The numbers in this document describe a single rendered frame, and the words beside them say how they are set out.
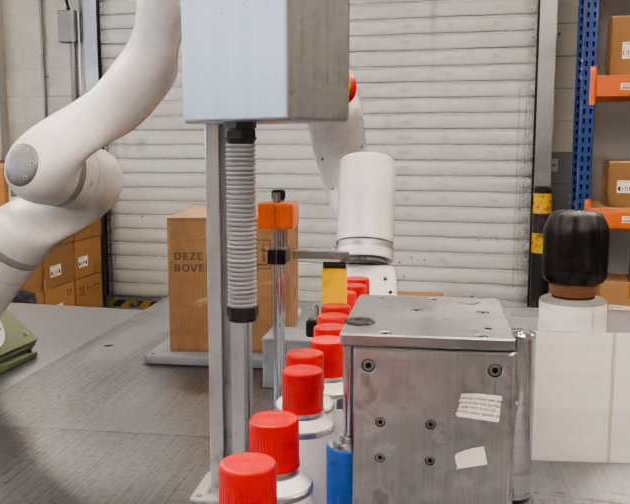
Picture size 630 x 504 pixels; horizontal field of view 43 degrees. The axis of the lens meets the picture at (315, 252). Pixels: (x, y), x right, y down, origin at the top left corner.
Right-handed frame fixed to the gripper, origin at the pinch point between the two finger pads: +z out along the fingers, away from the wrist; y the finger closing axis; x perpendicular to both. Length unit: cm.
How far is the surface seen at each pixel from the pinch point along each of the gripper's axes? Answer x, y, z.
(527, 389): -27.6, 20.0, 2.9
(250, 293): -32.7, -8.9, -5.5
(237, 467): -69, 0, 10
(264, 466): -69, 1, 10
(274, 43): -43, -6, -29
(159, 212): 421, -186, -134
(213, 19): -39, -13, -34
